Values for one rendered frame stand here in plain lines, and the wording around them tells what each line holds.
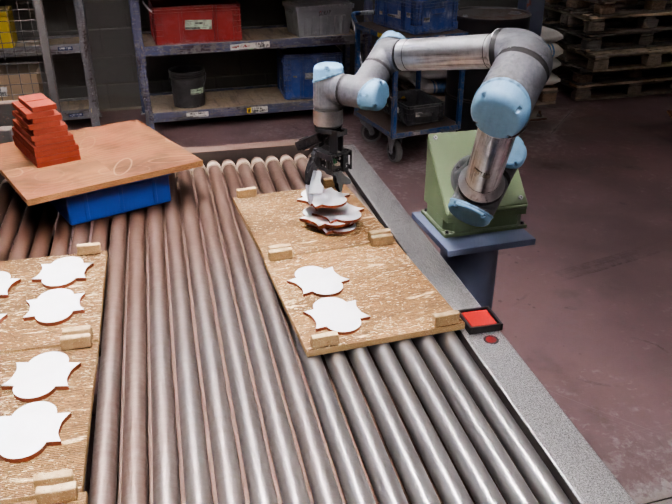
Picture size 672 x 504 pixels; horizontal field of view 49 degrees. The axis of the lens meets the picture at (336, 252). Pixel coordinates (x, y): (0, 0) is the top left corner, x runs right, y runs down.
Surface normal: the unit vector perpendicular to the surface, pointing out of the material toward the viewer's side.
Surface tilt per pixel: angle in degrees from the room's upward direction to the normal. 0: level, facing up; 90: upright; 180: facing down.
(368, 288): 0
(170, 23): 90
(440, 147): 45
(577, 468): 0
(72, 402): 0
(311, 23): 96
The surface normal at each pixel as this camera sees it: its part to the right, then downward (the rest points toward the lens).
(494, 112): -0.47, 0.74
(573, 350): 0.00, -0.89
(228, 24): 0.30, 0.44
